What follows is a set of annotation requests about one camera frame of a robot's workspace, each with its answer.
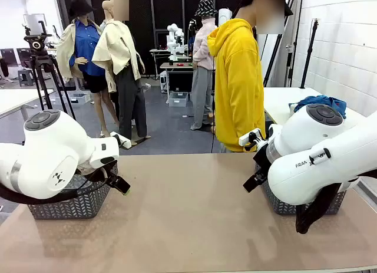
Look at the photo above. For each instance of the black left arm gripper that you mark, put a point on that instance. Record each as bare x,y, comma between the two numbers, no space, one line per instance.
108,172

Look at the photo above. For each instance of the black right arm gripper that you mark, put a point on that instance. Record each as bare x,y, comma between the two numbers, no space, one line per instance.
263,161

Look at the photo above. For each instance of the dark blue garment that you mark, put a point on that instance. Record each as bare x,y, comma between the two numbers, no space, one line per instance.
315,100

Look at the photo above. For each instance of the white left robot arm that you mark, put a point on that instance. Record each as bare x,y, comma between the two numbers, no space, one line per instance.
53,155

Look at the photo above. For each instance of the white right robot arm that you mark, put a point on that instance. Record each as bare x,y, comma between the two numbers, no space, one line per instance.
324,167

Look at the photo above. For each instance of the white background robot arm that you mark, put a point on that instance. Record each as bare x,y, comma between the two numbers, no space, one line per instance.
175,40

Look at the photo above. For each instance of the gray woven plastic basket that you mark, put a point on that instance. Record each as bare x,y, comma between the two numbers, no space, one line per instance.
70,206
282,208

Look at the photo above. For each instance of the white side table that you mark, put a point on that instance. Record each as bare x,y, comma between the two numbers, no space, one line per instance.
14,99
282,100

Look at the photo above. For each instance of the person in yellow hoodie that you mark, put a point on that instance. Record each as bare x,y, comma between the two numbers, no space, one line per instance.
238,87

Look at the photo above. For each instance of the clear plastic storage bin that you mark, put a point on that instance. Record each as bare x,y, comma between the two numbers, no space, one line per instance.
178,99

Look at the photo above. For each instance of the black leaning stand poles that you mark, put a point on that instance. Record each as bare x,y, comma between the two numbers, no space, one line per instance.
272,63

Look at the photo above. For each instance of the background work table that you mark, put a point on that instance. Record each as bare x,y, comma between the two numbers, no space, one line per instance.
176,66

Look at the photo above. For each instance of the mannequin cream jacket gray trousers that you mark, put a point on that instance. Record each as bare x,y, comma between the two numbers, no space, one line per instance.
117,52

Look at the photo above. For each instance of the black light stand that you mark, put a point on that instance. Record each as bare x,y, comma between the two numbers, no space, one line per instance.
309,55

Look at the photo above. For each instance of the mannequin patterned bucket hat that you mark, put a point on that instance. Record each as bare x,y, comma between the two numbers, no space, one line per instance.
203,52

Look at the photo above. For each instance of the mannequin blue shirt black hat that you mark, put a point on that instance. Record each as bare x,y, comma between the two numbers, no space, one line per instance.
85,49

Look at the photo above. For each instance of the gray plastic stool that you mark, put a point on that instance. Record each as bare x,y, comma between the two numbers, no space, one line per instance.
26,77

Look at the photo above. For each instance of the white cylindrical fan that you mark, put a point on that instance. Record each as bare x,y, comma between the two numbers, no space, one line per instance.
225,16

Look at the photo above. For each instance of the gray monitor screen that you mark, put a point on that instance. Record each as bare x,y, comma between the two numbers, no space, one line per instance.
32,23

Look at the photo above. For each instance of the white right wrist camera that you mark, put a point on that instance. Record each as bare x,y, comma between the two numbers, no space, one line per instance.
248,138

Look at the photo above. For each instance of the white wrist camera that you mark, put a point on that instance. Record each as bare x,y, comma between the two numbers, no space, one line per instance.
248,138
122,140

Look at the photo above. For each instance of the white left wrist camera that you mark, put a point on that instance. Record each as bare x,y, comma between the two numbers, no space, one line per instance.
122,140

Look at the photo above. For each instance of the black camera tripod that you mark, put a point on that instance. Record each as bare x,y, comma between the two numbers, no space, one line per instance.
41,75

